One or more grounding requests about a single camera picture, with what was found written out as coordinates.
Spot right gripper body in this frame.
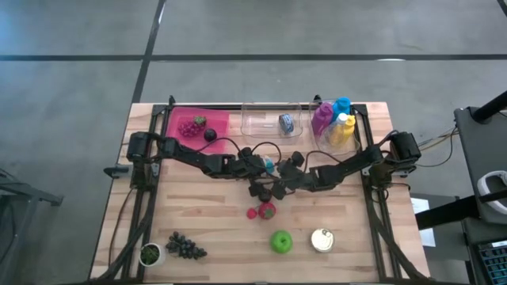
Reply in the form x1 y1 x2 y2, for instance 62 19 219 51
287 165 322 192

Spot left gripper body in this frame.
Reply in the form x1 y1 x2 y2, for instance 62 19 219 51
229 158 254 181

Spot blue label tin can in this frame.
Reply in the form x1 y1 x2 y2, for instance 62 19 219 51
261 155 276 175
278 113 295 134

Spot magenta squeeze bottle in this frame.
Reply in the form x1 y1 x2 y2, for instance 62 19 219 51
311 101 335 138

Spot clear bottle white cap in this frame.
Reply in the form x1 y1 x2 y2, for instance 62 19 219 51
326 112 349 146

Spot purple toy grapes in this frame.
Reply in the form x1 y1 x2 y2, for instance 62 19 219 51
177 115 208 139

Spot yellow squeeze bottle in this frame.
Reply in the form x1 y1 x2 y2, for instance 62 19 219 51
330 114 357 148

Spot blue squeeze bottle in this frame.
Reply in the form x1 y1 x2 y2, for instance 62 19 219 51
331 96 353 120

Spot large red toy strawberry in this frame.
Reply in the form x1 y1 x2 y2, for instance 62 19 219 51
257 201 277 221

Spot clear plastic bin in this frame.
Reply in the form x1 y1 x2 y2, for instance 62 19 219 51
309 96 361 156
240 101 305 139

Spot green toy apple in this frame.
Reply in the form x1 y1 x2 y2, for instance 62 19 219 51
269 230 294 255

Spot gold lid tin can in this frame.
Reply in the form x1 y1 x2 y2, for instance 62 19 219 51
310 227 336 253

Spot pink plastic tray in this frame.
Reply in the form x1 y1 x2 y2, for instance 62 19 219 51
165 105 231 154

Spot black toy grapes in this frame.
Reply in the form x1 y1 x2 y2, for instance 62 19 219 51
165 230 208 261

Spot white paper sheet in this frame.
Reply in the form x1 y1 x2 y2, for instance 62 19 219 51
410 196 431 218
417 226 437 249

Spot small plant white pot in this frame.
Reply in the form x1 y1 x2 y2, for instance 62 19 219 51
138 241 167 268

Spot black side clamp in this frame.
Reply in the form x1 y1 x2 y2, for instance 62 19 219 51
103 165 132 179

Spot white headset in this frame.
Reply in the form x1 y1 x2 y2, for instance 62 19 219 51
476 169 507 206

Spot black side desk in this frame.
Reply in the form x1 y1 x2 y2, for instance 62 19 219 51
411 89 507 285

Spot grey floor stand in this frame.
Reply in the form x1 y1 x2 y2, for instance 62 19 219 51
0 168 65 278

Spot black computer keyboard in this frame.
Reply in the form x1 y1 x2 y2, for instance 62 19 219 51
477 239 507 285

